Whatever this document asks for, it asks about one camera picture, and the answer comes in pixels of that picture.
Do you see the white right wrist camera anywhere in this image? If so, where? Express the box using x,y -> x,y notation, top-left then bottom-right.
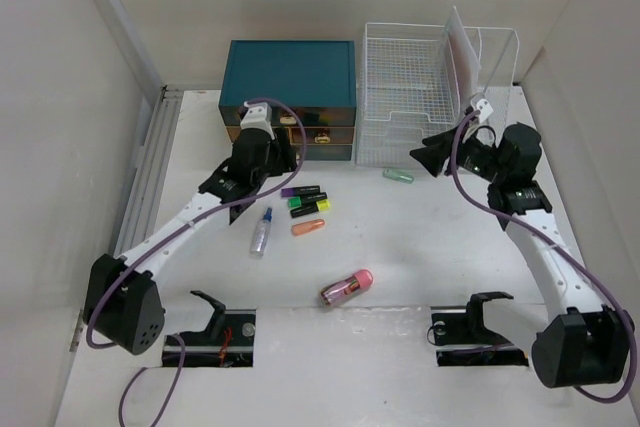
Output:
464,93 -> 493,124

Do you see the yellow highlighter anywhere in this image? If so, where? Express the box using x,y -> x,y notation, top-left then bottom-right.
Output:
290,199 -> 331,218

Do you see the green capsule stapler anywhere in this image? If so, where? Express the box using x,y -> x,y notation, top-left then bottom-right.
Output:
382,168 -> 414,184

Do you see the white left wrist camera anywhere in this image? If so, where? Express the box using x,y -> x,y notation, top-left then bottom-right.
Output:
240,102 -> 275,139

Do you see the pink capped clip tube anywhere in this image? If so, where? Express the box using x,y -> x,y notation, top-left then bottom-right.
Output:
319,269 -> 374,307

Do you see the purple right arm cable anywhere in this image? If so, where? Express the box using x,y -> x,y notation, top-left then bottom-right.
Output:
450,111 -> 634,403

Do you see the purple highlighter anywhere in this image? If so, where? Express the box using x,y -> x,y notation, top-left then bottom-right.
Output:
280,185 -> 321,198

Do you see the small clear spray bottle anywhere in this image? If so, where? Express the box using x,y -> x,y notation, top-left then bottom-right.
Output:
249,207 -> 273,258

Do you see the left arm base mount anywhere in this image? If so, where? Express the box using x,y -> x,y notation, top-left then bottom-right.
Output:
161,290 -> 257,368

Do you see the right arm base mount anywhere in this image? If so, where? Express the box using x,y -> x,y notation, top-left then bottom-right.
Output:
427,291 -> 529,368

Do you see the teal drawer cabinet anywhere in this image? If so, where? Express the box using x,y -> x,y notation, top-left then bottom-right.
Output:
218,40 -> 357,141

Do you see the bottom dark drawer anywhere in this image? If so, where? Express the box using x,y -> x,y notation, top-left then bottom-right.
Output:
305,144 -> 352,161

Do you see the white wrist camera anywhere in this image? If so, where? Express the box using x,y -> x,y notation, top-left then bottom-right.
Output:
240,102 -> 275,139
464,93 -> 493,124

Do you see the white wire stacking tray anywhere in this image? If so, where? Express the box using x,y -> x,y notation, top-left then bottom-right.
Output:
355,22 -> 460,170

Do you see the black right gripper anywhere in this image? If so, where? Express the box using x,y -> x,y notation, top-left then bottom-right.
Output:
408,117 -> 507,184

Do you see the transparent drawer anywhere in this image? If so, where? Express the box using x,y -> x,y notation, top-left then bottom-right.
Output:
219,106 -> 356,127

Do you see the white wire file holder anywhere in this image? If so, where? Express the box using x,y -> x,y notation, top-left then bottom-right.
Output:
465,27 -> 519,144

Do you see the middle right small drawer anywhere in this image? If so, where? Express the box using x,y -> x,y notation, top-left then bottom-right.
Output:
288,126 -> 355,145

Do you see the green highlighter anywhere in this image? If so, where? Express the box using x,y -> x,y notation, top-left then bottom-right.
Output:
287,192 -> 328,209

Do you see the aluminium rail on left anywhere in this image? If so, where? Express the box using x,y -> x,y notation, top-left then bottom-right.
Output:
107,86 -> 184,256

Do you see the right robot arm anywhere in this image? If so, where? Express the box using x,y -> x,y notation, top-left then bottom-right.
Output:
410,118 -> 638,402

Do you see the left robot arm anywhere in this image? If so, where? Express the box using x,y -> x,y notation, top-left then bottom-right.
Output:
83,127 -> 299,355

